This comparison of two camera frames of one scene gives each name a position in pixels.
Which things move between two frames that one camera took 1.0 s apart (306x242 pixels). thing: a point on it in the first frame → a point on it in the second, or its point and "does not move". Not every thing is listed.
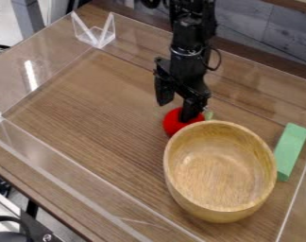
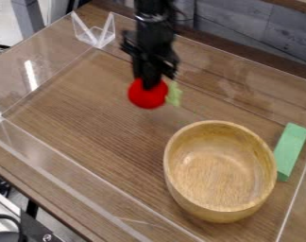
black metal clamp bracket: x=34 y=230 does not move
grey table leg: x=29 y=16 does not move
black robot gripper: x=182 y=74 → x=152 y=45
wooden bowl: x=220 y=170 does not move
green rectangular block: x=289 y=149 does not move
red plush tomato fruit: x=174 y=124 → x=148 y=98
